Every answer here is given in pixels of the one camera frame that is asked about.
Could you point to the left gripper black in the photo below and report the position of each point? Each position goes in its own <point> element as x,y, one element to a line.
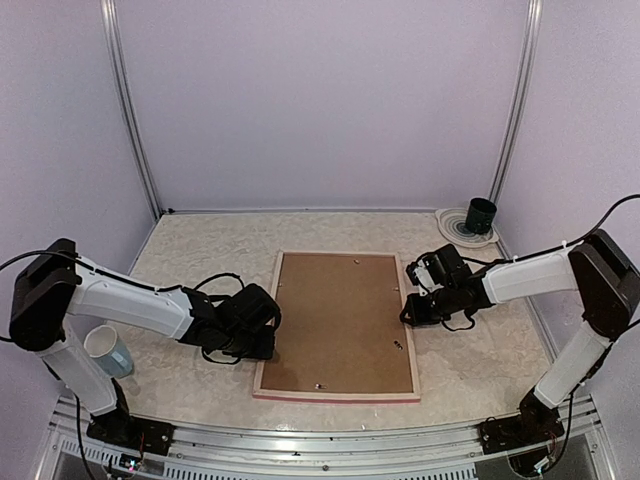
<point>265,350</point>

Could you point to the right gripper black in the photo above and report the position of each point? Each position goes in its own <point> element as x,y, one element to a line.
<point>415,316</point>

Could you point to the brown backing board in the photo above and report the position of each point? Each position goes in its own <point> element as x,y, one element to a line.
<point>340,320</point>

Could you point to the wooden picture frame pink edge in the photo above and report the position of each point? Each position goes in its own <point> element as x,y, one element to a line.
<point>340,395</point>

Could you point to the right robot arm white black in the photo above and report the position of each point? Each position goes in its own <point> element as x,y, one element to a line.
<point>593,266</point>

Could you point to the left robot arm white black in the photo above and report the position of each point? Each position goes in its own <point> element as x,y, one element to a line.
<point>59,283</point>

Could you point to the white round coaster plate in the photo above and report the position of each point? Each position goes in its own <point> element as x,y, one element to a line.
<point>451,225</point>

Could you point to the dark green cup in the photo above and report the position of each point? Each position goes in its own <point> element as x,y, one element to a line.
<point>480,216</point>

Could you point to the light blue mug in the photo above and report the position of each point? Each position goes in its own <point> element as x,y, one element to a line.
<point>108,351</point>

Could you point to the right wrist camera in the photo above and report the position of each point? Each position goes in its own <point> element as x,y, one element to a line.
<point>419,276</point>

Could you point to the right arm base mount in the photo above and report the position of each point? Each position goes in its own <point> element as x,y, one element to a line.
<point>534,423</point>

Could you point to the front aluminium rail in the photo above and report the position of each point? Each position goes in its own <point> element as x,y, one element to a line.
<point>221,435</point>

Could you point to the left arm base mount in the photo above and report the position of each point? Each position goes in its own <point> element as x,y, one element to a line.
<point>118,427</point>

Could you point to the right aluminium post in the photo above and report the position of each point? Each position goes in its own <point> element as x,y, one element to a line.
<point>518,102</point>

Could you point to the aluminium post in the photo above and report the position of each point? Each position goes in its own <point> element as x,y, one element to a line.
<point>518,102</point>
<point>123,91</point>

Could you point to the left aluminium post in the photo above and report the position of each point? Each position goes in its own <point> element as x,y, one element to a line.
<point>123,91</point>

